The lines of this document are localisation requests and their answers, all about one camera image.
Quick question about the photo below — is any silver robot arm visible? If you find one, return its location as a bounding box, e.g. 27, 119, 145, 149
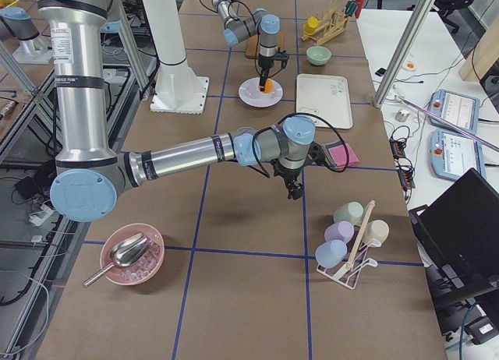
37, 0, 315, 222
211, 0, 288, 93

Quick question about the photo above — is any upper teach pendant tablet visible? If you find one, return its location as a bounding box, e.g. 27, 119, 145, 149
428, 89, 480, 134

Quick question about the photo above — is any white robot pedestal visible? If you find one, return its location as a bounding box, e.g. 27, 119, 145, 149
142, 0, 209, 114

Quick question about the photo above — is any aluminium frame post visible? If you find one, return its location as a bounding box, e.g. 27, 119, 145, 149
373, 0, 435, 108

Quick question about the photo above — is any cream bear tray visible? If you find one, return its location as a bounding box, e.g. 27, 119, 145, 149
296, 73, 353, 130

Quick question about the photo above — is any metal scoop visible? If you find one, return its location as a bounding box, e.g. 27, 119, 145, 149
82, 233, 151, 288

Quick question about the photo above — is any small metal cylinder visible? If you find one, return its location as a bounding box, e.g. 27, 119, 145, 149
395, 108, 410, 122

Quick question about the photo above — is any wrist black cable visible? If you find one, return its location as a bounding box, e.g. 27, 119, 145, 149
251, 111, 350, 178
197, 0, 290, 80

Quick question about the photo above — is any orange fruit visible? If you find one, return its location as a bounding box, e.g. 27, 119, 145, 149
259, 79, 274, 94

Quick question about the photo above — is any wooden cutting board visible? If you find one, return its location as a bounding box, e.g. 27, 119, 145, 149
245, 32, 285, 60

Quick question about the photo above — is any white wire cup rack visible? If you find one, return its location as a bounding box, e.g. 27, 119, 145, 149
316, 200, 381, 290

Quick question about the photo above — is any lower teach pendant tablet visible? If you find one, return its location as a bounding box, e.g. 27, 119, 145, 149
430, 129, 486, 181

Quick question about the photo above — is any dark green mug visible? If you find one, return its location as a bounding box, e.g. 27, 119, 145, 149
343, 0, 358, 17

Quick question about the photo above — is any black laptop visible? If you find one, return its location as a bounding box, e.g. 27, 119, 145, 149
410, 168, 498, 316

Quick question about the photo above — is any purple pastel cup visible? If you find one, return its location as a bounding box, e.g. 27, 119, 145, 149
324, 221, 355, 243

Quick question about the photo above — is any white round plate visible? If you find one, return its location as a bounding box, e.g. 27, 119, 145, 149
239, 77, 284, 108

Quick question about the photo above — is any yellow mug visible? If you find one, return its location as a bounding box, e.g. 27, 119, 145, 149
303, 16, 320, 35

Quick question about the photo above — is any beige pastel cup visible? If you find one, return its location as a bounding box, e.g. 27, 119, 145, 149
362, 220, 390, 244

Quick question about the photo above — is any wooden dish rack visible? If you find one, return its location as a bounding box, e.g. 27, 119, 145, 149
301, 0, 351, 46

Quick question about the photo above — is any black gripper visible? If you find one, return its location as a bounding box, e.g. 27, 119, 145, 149
271, 159, 303, 199
258, 55, 274, 90

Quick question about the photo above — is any green pastel cup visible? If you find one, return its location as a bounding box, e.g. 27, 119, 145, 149
333, 202, 364, 226

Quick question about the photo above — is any blue pastel cup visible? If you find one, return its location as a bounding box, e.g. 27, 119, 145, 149
315, 239, 348, 269

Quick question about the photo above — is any fried egg toy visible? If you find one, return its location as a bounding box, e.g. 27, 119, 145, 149
402, 61, 416, 72

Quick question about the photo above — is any pink cloth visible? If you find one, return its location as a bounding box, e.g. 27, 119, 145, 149
326, 143, 360, 169

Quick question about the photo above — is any green ceramic bowl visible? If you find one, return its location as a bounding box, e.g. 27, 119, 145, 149
306, 46, 332, 66

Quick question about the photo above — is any pink bowl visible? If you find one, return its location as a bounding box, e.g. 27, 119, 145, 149
100, 223, 165, 286

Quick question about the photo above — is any teach pendant tablet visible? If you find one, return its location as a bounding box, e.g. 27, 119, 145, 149
430, 129, 486, 181
428, 89, 480, 134

